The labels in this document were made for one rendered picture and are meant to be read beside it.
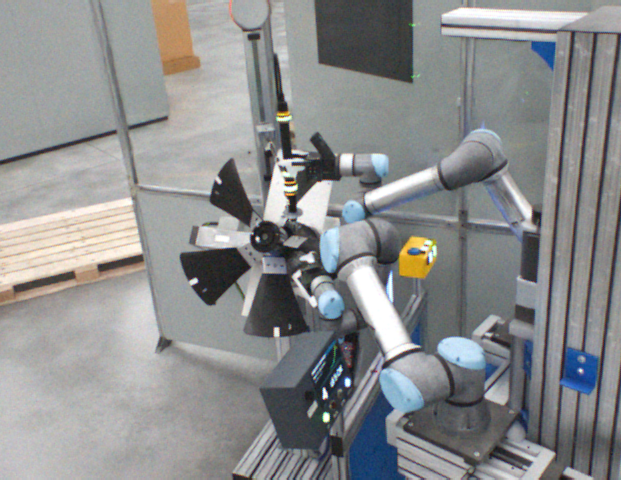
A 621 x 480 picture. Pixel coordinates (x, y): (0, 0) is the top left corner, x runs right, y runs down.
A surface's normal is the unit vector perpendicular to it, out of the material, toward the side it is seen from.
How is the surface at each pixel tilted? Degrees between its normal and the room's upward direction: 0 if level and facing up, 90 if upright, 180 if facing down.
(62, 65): 90
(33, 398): 0
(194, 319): 90
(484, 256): 90
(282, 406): 90
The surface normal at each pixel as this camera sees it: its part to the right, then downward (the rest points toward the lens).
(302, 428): -0.41, 0.44
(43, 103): 0.63, 0.31
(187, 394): -0.07, -0.89
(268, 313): 0.23, -0.25
